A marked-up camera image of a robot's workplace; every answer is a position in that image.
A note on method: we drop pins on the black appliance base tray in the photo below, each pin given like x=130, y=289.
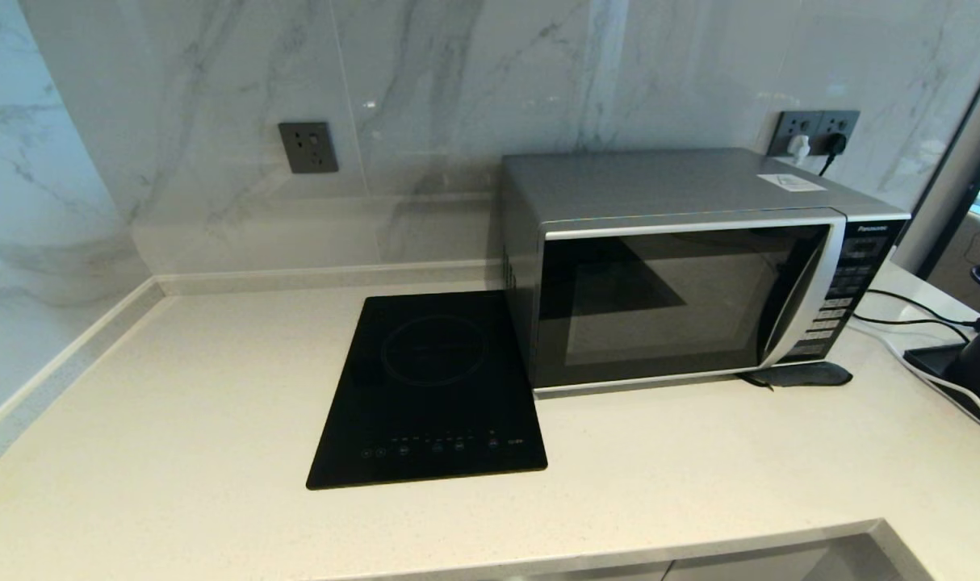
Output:
x=930, y=359

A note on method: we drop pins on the black glass microwave door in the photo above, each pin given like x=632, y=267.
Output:
x=667, y=307

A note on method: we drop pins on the black induction cooktop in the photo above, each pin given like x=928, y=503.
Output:
x=433, y=387

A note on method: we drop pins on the silver microwave oven body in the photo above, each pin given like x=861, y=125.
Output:
x=659, y=181

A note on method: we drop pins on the white power plug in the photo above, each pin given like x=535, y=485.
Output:
x=799, y=148

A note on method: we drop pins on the black power plug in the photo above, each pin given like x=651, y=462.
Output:
x=835, y=145

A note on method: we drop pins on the dark window frame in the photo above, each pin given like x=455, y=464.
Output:
x=954, y=186

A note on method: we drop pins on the white paper sticker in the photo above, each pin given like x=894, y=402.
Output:
x=790, y=182

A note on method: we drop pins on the grey wall socket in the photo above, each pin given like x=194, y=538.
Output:
x=307, y=147
x=793, y=123
x=843, y=123

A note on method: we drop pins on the dark grey cloth pad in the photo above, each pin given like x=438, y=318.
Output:
x=805, y=375

